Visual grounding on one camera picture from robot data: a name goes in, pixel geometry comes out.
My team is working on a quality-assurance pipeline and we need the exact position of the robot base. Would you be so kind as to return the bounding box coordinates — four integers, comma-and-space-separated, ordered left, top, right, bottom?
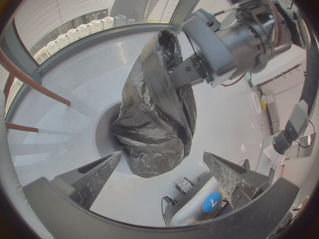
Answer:
163, 132, 312, 229

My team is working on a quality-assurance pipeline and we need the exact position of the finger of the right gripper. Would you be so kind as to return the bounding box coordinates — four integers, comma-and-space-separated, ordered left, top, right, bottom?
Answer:
169, 54, 208, 89

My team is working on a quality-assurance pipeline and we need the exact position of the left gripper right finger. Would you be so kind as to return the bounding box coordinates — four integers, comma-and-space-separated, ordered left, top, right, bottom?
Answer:
203, 151, 271, 210

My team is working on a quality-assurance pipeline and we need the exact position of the black plastic bag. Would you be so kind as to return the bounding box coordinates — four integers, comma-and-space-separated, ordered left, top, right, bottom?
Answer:
110, 30, 198, 179

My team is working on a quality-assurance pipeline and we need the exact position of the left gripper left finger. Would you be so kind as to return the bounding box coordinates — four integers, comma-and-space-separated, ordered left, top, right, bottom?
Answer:
53, 150, 123, 211

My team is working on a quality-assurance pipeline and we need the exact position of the white trash bin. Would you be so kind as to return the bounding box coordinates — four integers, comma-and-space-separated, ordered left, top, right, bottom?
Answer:
92, 99, 150, 179

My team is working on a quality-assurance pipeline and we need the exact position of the black cable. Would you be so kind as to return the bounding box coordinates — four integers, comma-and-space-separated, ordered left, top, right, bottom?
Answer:
160, 195, 175, 227

